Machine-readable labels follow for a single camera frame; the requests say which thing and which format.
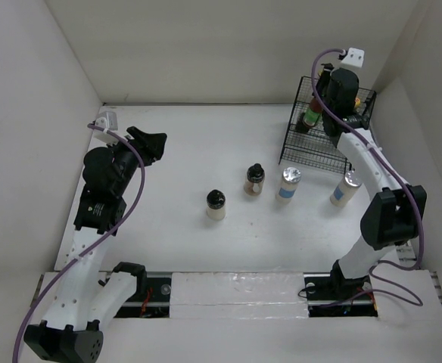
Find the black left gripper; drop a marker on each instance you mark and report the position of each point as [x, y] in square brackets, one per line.
[150, 144]

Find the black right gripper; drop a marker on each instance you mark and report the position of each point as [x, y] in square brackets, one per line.
[331, 74]

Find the brown spice jar black cap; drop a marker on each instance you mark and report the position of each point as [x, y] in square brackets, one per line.
[254, 180]

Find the blue label silver cap jar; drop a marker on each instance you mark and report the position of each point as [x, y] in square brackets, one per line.
[290, 179]

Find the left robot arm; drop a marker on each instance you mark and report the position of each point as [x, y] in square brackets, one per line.
[72, 329]

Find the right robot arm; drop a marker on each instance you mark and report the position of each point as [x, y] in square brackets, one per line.
[348, 135]

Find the white spice jar black cap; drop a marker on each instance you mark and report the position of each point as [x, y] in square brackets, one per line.
[216, 205]

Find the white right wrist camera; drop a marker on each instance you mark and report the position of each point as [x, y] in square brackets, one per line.
[352, 58]

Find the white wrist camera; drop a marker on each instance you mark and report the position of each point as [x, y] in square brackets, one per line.
[352, 58]
[106, 121]

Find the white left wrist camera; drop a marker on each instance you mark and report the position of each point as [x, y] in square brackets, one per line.
[106, 121]

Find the black wire rack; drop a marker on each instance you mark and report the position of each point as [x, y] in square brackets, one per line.
[313, 148]

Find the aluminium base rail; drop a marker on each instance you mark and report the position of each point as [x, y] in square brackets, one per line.
[195, 296]

